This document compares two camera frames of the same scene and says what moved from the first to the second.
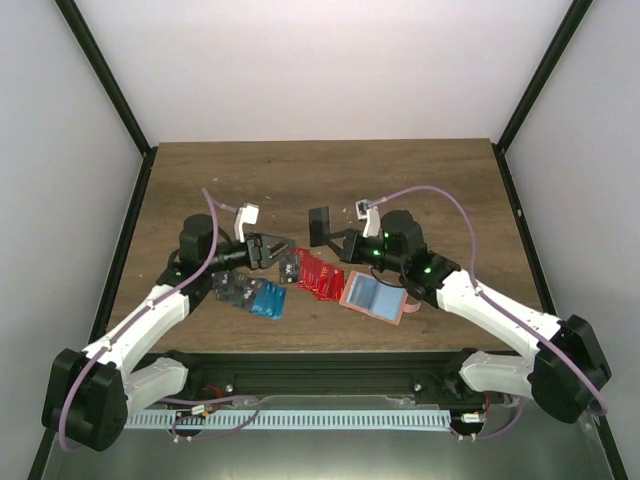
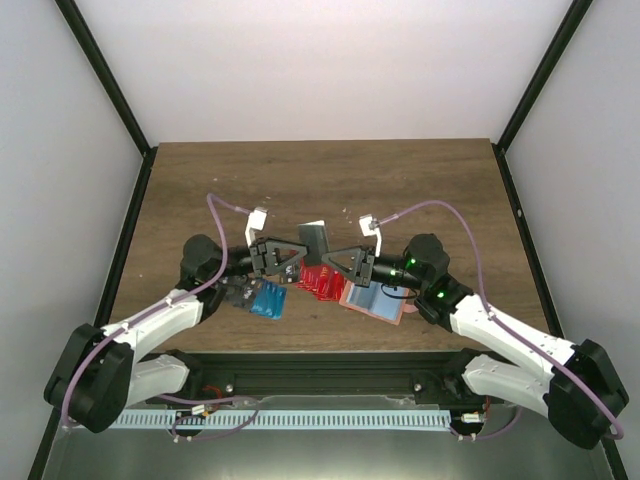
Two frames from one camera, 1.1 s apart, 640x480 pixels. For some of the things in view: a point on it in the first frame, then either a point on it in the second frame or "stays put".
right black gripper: [351, 252] to [363, 279]
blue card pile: [269, 299] stays put
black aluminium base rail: [319, 374] stays put
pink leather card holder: [381, 300] stays put
